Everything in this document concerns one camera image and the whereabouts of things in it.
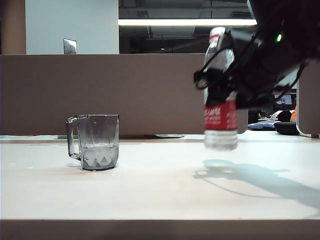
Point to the blue patterned cushion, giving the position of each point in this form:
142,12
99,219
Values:
262,125

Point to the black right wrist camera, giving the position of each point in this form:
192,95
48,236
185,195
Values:
241,37

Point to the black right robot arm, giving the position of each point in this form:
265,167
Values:
292,17

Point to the metal wall switch plate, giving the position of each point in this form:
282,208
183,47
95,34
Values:
70,46

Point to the black bag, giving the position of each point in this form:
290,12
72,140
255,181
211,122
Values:
285,123

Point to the person in orange shirt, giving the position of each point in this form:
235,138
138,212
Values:
294,115

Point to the long white ceiling light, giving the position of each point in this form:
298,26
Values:
187,22

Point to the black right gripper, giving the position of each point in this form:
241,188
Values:
265,75

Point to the clear water bottle red label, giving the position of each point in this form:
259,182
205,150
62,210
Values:
220,120

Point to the short brown desk partition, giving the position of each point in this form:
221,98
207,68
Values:
310,105

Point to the wide black computer monitor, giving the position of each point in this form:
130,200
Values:
283,100

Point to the clear grey faceted plastic mug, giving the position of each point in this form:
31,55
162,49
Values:
98,150

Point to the flat metal partition foot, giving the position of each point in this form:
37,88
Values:
170,136

